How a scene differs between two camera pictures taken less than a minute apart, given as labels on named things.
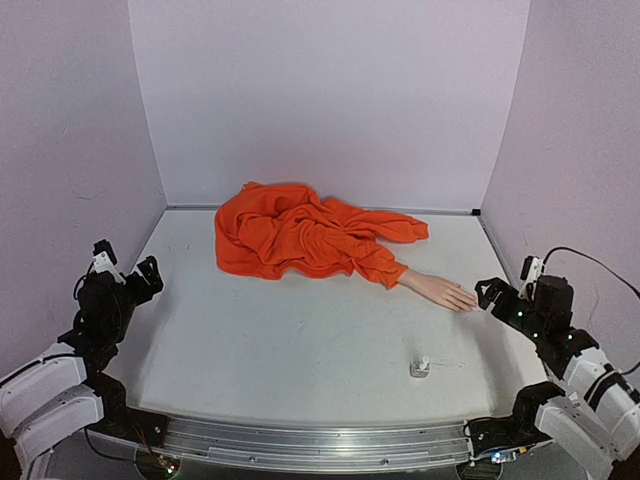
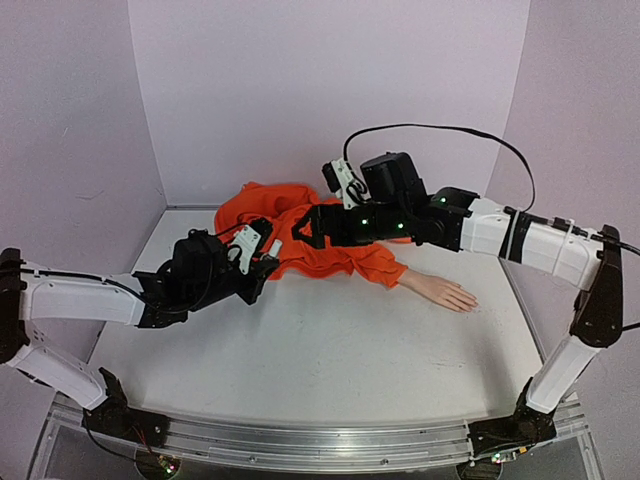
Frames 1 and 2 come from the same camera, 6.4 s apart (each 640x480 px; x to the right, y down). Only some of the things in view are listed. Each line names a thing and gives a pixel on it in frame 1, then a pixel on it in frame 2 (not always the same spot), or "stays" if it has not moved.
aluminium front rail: [310, 443] stays
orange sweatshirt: [282, 231] stays
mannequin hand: [450, 295] stays
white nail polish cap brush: [425, 360] to [275, 248]
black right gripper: [501, 298] to [321, 225]
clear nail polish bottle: [416, 371] to [268, 261]
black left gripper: [146, 293] to [260, 276]
